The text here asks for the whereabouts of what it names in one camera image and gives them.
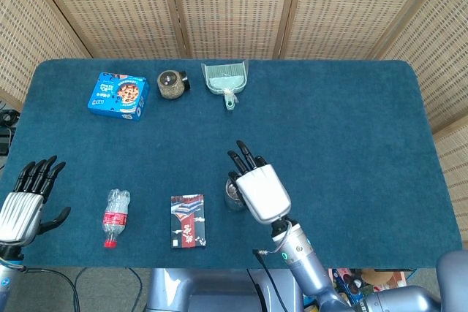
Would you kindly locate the crate of snacks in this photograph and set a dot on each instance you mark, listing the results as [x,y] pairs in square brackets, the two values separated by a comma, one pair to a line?
[380,277]

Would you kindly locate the glass jar with black lid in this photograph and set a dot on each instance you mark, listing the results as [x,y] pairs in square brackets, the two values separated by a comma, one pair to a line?
[170,85]

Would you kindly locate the clear glass jar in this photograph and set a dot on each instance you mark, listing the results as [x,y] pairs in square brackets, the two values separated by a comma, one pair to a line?
[234,203]

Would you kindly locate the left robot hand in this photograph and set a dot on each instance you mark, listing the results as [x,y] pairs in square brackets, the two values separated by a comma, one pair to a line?
[20,217]

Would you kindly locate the grey robot torso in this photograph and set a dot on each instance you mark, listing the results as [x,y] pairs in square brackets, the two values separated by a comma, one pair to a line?
[219,290]

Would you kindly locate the blue cookie box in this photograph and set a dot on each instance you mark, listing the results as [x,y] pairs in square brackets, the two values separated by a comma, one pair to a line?
[118,96]

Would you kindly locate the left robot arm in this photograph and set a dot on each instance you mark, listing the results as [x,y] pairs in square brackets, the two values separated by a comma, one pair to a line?
[6,282]

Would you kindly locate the blue table cloth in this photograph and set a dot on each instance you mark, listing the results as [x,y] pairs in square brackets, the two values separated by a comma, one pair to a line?
[329,136]

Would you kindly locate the plastic bottle with red label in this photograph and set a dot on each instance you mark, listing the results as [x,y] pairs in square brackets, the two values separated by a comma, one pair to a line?
[116,217]

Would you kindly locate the black and red booklet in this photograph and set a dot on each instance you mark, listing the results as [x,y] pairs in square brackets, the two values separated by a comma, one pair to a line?
[188,222]

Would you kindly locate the woven folding screen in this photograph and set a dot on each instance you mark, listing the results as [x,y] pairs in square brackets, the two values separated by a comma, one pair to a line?
[234,8]

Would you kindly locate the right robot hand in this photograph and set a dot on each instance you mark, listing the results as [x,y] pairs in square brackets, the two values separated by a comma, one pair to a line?
[263,195]

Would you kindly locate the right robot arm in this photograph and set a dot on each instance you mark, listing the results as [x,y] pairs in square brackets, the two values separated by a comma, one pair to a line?
[307,264]

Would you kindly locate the green dustpan in plastic wrap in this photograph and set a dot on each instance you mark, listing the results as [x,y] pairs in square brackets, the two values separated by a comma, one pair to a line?
[225,76]

